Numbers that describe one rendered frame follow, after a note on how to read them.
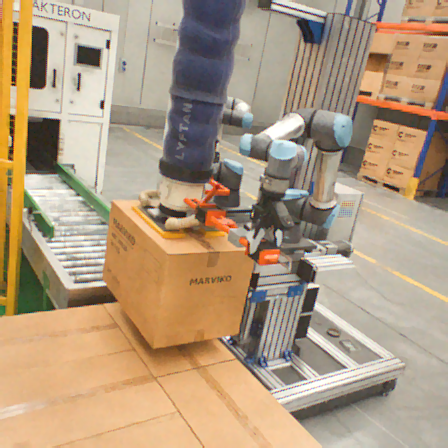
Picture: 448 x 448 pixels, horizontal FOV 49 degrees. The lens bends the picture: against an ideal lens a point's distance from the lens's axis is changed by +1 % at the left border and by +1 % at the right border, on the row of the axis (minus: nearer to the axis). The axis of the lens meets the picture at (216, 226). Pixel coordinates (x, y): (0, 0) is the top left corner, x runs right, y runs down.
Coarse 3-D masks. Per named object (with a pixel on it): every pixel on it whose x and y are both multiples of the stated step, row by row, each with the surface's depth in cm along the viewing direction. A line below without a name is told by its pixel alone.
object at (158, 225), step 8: (136, 208) 208; (144, 208) 209; (152, 208) 205; (144, 216) 201; (152, 216) 201; (152, 224) 194; (160, 224) 193; (160, 232) 187; (168, 232) 188; (176, 232) 190
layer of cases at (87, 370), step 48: (0, 336) 198; (48, 336) 204; (96, 336) 210; (0, 384) 172; (48, 384) 176; (96, 384) 181; (144, 384) 185; (192, 384) 190; (240, 384) 196; (0, 432) 152; (48, 432) 156; (96, 432) 159; (144, 432) 162; (192, 432) 167; (240, 432) 170; (288, 432) 175
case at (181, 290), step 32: (128, 224) 203; (128, 256) 204; (160, 256) 178; (192, 256) 178; (224, 256) 186; (128, 288) 204; (160, 288) 178; (192, 288) 184; (224, 288) 193; (160, 320) 182; (192, 320) 190; (224, 320) 199
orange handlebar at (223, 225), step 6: (222, 186) 224; (204, 192) 212; (222, 192) 217; (228, 192) 218; (186, 198) 194; (192, 204) 189; (216, 222) 174; (222, 222) 172; (228, 222) 172; (234, 222) 174; (222, 228) 170; (228, 228) 168; (234, 228) 171; (240, 240) 161; (264, 258) 150; (270, 258) 150; (276, 258) 151
